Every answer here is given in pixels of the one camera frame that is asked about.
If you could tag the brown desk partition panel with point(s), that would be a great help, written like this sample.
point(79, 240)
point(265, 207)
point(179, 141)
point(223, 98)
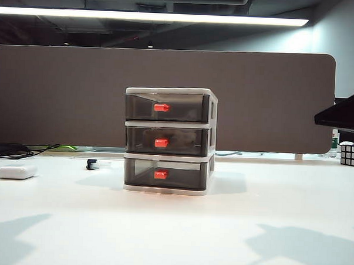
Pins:
point(78, 99)

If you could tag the white plastic drawer cabinet frame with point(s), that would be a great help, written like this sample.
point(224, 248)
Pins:
point(167, 90)

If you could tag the white earbuds case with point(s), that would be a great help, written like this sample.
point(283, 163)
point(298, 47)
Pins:
point(16, 172)

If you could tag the white partition foot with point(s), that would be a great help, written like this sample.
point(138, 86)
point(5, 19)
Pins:
point(298, 157)

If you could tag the long ceiling light strip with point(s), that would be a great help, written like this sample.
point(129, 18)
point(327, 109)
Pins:
point(141, 16)

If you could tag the black monitor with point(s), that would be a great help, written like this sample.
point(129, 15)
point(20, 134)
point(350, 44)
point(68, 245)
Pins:
point(351, 138)

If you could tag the small green object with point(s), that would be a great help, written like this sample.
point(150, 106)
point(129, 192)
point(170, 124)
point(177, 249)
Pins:
point(67, 147)

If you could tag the clear plastic bottle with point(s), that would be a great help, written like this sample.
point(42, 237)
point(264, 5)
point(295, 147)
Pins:
point(335, 139)

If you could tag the black rubik's cube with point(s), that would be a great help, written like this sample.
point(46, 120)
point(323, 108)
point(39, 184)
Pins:
point(352, 153)

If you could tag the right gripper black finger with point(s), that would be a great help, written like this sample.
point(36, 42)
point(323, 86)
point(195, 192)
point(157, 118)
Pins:
point(348, 116)

